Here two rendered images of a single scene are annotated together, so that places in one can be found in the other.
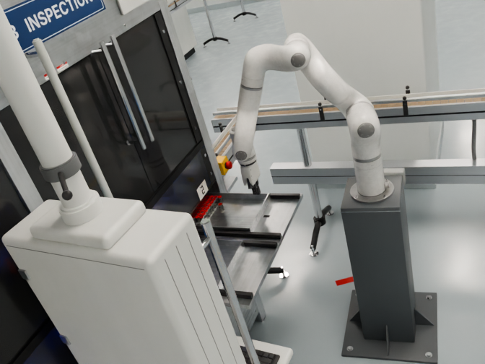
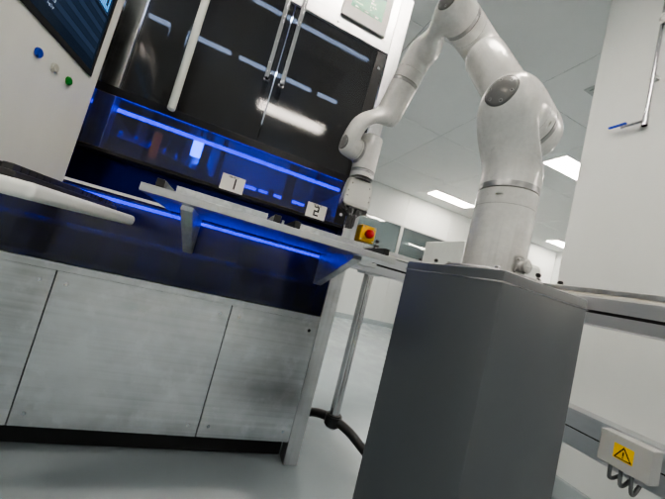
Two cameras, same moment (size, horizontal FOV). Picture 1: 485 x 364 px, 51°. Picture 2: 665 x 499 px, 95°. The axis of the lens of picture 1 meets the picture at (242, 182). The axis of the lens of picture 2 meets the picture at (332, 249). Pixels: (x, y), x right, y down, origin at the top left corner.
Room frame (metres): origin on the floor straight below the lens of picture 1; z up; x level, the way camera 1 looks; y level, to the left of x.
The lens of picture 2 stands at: (1.13, -0.70, 0.78)
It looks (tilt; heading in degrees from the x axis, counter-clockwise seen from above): 5 degrees up; 41
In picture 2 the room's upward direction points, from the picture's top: 15 degrees clockwise
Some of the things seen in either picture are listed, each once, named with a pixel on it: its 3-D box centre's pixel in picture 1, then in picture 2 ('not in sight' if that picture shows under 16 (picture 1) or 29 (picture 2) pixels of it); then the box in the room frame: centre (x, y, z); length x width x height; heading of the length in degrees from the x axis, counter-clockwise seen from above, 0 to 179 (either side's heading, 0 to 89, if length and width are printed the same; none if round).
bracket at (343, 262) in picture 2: not in sight; (333, 271); (1.99, 0.00, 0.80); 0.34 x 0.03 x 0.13; 60
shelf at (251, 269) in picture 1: (227, 241); (272, 233); (1.78, 0.13, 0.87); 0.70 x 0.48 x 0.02; 150
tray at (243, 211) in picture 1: (226, 211); (315, 239); (1.96, 0.11, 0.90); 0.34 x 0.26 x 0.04; 60
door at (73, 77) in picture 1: (89, 161); (215, 44); (1.55, 0.47, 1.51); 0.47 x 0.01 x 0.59; 150
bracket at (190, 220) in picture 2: not in sight; (187, 233); (1.55, 0.25, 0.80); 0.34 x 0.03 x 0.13; 60
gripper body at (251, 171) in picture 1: (250, 170); (357, 193); (1.95, -0.05, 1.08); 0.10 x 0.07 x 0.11; 150
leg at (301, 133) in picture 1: (310, 177); not in sight; (2.75, -0.43, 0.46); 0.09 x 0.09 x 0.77; 60
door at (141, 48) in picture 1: (156, 101); (326, 95); (1.94, 0.24, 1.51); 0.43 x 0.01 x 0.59; 150
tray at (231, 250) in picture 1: (195, 261); (223, 212); (1.66, 0.28, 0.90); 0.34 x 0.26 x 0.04; 60
